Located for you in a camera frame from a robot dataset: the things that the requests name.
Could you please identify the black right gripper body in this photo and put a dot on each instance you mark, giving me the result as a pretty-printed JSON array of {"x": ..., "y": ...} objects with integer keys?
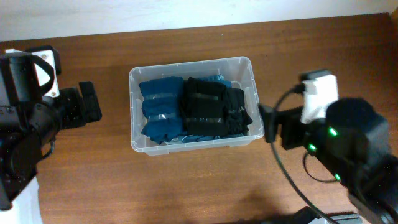
[{"x": 292, "y": 130}]

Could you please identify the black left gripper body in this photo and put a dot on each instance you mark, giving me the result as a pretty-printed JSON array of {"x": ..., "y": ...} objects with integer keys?
[{"x": 90, "y": 101}]

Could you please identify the black garment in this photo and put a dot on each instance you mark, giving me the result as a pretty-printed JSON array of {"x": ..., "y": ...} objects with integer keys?
[
  {"x": 202, "y": 108},
  {"x": 237, "y": 118}
]

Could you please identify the blue garment with tape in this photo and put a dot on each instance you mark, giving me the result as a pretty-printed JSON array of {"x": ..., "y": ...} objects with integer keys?
[{"x": 161, "y": 108}]

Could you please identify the clear plastic storage container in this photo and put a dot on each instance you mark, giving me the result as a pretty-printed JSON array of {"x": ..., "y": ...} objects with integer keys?
[{"x": 238, "y": 70}]

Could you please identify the dark blue jeans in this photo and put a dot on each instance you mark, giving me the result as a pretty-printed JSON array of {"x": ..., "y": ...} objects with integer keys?
[{"x": 186, "y": 138}]

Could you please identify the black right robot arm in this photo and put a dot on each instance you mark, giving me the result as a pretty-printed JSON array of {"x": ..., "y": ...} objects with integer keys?
[{"x": 352, "y": 142}]

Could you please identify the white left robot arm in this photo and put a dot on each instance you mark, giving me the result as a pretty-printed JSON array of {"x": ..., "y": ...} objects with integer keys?
[{"x": 33, "y": 111}]

